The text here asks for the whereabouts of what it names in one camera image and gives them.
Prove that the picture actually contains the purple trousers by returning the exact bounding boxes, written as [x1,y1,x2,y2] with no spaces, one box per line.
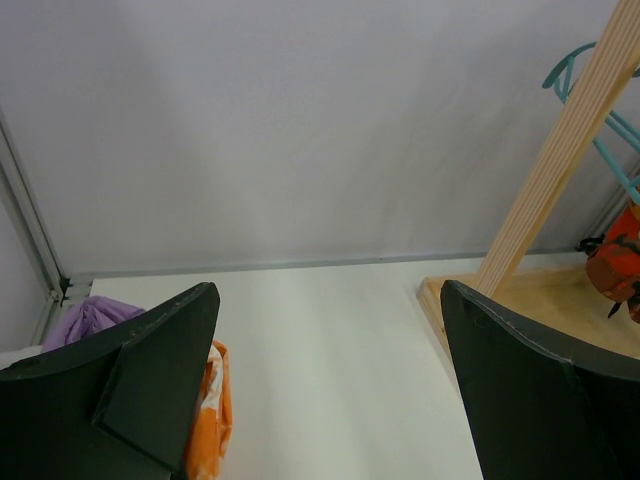
[41,296,146,353]

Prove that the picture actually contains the orange white garment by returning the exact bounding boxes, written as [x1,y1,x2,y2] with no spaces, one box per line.
[185,341,233,479]

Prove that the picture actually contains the orange camouflage trousers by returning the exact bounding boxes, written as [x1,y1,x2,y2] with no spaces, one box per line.
[576,201,639,323]

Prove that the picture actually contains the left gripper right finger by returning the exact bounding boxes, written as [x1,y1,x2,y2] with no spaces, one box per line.
[440,280,639,479]

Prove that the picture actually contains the aluminium corner frame post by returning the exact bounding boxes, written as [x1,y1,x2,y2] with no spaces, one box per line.
[1,119,94,344]

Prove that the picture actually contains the empty teal hanger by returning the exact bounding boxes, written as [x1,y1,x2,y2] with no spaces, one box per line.
[543,42,640,106]
[593,110,639,206]

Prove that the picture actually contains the wooden clothes rack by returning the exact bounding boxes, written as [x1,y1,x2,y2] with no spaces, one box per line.
[418,0,640,361]

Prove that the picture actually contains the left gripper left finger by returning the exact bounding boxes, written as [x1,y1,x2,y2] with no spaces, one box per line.
[1,282,220,479]

